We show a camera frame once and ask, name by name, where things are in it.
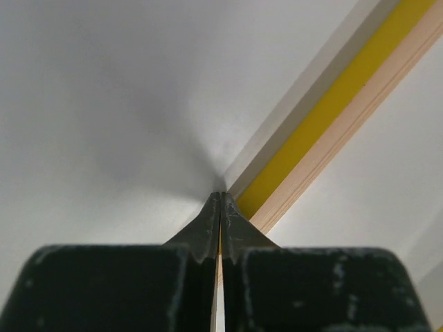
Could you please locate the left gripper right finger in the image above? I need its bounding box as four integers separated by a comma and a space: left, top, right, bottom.
220, 193, 431, 331

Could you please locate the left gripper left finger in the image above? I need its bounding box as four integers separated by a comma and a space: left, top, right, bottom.
1, 192, 221, 331

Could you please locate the yellow wooden picture frame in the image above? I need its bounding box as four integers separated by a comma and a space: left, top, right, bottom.
210, 0, 443, 332

